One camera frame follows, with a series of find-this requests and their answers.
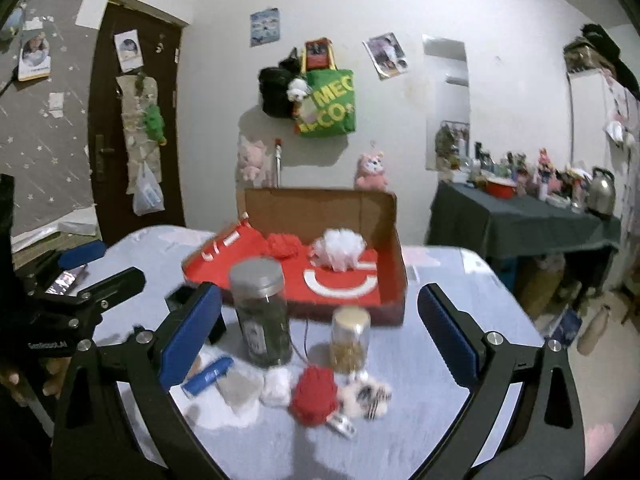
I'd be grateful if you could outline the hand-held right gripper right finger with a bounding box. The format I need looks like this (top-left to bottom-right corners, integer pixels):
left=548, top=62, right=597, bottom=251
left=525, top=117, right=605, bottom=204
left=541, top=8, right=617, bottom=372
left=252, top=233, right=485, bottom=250
left=417, top=282, right=586, bottom=480

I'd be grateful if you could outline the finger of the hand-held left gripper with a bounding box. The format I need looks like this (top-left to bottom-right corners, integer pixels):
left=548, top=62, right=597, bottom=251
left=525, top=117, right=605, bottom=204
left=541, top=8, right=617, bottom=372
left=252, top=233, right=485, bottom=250
left=65, top=266, right=147, bottom=319
left=15, top=240, right=108, bottom=286

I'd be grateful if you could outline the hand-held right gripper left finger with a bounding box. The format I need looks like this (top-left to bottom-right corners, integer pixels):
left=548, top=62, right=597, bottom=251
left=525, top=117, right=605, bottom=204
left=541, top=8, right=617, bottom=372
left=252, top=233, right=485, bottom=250
left=52, top=282, right=231, bottom=480

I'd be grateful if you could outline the beige powder puff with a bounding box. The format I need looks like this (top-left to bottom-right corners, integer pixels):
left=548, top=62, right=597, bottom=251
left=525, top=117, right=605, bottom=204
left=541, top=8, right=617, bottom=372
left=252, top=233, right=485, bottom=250
left=192, top=352, right=217, bottom=377

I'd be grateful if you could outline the small white plush keychain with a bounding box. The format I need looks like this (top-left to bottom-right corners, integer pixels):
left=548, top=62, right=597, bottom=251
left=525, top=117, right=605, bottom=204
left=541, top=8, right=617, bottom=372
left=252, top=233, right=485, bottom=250
left=260, top=367, right=293, bottom=408

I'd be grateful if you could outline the red plush toy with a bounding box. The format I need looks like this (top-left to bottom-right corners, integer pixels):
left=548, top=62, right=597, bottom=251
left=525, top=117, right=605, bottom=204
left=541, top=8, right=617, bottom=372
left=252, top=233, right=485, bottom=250
left=290, top=366, right=357, bottom=438

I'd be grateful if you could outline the cardboard box with red lining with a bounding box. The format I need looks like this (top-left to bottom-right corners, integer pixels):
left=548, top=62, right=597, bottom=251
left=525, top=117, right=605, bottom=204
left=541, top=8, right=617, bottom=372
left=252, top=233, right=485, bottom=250
left=181, top=187, right=408, bottom=328

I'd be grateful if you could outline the person's left hand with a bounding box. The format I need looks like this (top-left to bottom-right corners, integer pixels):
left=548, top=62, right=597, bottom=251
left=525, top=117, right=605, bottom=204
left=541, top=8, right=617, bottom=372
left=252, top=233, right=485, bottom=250
left=0, top=357, right=68, bottom=403

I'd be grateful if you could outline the small black box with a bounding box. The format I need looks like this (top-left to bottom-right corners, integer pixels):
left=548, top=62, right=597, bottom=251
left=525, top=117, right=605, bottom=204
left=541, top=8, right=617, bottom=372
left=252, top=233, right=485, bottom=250
left=166, top=285, right=227, bottom=346

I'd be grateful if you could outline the blue plastic tube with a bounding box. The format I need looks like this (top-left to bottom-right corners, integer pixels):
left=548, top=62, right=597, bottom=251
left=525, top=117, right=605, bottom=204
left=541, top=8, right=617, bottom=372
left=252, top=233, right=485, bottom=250
left=181, top=356, right=235, bottom=398

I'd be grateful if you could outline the glass jar with silver lid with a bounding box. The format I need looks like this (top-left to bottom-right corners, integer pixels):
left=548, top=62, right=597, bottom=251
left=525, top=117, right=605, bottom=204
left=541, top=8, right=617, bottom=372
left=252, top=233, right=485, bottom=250
left=229, top=257, right=293, bottom=368

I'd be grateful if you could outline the translucent plastic bag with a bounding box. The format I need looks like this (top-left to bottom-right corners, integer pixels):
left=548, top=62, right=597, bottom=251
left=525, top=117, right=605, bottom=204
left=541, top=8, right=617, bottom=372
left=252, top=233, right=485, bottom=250
left=132, top=160, right=166, bottom=217

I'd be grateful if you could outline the small jar with gold lid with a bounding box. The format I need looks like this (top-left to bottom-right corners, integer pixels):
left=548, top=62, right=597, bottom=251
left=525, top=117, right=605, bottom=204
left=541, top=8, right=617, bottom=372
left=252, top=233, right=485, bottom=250
left=330, top=306, right=372, bottom=375

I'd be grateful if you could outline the black and white striped toy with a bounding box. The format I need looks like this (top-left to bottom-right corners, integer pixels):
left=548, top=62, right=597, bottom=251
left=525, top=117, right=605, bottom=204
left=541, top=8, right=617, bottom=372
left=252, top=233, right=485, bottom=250
left=344, top=379, right=393, bottom=422

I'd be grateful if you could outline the red mesh bath pouf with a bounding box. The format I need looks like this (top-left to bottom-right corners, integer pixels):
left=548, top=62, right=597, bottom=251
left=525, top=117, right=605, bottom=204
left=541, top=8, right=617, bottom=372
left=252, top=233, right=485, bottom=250
left=265, top=232, right=303, bottom=260

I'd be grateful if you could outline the table with dark green cloth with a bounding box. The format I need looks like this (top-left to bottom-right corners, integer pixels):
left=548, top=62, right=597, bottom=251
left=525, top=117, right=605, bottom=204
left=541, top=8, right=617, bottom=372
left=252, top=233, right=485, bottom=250
left=427, top=180, right=621, bottom=261

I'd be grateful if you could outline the white mesh bath pouf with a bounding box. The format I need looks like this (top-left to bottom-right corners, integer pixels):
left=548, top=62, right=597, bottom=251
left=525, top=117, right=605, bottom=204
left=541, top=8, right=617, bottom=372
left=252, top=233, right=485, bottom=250
left=310, top=228, right=368, bottom=273

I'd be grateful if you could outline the hanging cloth organiser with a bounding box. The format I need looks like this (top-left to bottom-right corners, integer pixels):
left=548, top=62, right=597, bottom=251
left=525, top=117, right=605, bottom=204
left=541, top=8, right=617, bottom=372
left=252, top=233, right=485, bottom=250
left=116, top=72, right=166, bottom=196

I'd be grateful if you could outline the dark brown door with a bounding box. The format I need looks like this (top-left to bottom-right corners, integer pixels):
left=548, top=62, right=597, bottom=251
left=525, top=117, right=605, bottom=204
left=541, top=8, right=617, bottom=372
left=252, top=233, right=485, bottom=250
left=89, top=0, right=188, bottom=241

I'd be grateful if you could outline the small green plush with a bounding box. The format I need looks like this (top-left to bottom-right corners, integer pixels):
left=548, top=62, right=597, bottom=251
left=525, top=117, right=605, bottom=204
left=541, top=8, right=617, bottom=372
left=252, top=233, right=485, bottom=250
left=142, top=107, right=168, bottom=143

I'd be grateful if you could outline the beige bottle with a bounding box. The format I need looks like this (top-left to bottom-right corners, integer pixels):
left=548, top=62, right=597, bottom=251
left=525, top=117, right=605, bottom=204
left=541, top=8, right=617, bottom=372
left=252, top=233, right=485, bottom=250
left=576, top=304, right=613, bottom=356

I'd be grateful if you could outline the red basin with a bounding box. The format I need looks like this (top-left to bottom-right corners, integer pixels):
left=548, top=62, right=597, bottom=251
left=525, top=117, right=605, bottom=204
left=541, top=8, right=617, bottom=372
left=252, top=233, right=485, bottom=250
left=482, top=177, right=518, bottom=200

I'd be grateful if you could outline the pink plush toy with mask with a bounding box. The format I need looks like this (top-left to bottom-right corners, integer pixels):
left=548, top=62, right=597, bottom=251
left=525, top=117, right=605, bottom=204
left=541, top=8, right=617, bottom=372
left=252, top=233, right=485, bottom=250
left=354, top=151, right=391, bottom=191

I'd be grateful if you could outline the pale pink plush toy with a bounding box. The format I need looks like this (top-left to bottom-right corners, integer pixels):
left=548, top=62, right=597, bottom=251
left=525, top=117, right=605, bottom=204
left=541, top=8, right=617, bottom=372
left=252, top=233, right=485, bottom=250
left=237, top=135, right=268, bottom=183

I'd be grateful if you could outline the stick with red cap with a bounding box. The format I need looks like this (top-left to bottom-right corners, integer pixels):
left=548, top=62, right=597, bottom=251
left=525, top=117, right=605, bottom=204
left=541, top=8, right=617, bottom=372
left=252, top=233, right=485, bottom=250
left=272, top=137, right=285, bottom=188

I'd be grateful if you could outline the row of small figurines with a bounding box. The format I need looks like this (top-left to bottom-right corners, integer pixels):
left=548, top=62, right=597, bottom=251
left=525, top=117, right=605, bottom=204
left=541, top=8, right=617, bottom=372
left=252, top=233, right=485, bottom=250
left=505, top=147, right=588, bottom=206

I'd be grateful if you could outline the photo on door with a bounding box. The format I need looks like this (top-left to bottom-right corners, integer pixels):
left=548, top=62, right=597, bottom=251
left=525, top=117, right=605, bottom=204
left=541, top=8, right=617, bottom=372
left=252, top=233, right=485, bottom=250
left=114, top=30, right=143, bottom=73

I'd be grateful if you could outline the metal kettle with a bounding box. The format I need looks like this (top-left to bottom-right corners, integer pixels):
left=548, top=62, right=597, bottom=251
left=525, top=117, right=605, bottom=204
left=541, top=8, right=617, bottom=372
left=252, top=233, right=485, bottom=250
left=585, top=166, right=617, bottom=218

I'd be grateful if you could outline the black bag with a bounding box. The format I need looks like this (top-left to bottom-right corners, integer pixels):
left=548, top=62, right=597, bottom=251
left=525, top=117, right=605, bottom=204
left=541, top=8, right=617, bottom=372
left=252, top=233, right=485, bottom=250
left=257, top=49, right=306, bottom=120

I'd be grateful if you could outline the green tote bag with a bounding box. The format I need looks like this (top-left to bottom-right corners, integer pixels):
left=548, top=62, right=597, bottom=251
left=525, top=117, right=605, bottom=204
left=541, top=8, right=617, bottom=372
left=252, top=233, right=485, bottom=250
left=294, top=67, right=358, bottom=138

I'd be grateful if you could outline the small black white plush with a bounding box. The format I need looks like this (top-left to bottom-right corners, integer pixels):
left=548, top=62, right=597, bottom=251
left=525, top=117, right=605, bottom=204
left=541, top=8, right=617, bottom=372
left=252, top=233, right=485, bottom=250
left=286, top=77, right=313, bottom=103

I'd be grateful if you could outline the red and yellow bag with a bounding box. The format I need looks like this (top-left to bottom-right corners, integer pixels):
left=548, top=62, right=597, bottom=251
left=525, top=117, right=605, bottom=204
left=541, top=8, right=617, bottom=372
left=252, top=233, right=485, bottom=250
left=302, top=37, right=335, bottom=72

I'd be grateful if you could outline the dark clothes pile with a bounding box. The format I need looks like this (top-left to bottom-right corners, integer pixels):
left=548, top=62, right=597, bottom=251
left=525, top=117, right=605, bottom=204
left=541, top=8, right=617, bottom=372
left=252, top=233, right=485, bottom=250
left=564, top=22, right=640, bottom=96

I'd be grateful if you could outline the thin dark cable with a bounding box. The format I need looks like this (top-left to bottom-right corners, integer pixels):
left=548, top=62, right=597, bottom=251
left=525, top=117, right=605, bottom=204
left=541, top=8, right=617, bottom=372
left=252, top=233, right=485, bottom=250
left=295, top=317, right=313, bottom=366

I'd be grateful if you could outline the calendar on wall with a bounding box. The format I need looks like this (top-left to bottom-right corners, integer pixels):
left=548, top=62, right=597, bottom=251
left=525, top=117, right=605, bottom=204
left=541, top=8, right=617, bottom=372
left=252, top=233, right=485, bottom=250
left=17, top=30, right=53, bottom=82

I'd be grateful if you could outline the wall mirror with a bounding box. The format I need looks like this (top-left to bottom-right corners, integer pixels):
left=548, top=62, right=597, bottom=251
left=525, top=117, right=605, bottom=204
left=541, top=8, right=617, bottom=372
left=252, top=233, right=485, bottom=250
left=422, top=35, right=472, bottom=176

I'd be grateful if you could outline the blue wall poster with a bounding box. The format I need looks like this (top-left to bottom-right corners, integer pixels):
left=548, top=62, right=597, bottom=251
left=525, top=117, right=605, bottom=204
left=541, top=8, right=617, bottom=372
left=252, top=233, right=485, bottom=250
left=249, top=8, right=280, bottom=48

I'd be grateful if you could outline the wall poster with figures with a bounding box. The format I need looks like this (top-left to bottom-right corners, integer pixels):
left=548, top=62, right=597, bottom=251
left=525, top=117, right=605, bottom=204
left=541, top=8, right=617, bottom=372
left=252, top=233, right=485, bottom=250
left=362, top=32, right=408, bottom=81

